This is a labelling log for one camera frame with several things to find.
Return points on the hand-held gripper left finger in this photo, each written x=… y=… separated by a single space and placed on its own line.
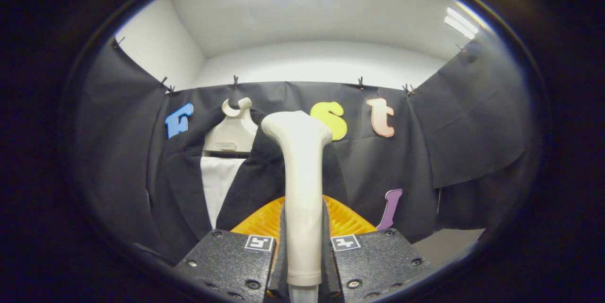
x=227 y=260

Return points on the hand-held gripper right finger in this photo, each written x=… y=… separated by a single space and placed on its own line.
x=373 y=260

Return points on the white shirt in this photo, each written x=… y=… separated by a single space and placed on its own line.
x=217 y=185

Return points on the black suit jacket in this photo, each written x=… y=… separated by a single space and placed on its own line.
x=182 y=189

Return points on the cream plastic clothes hanger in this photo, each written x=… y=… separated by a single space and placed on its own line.
x=231 y=135

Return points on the grey cabinet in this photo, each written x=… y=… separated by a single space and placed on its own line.
x=444 y=246

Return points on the black backdrop cloth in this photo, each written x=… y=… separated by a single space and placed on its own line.
x=468 y=118

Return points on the row of black backdrop clips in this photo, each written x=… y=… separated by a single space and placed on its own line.
x=235 y=81

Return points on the small ceiling light panel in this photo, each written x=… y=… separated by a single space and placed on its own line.
x=461 y=23

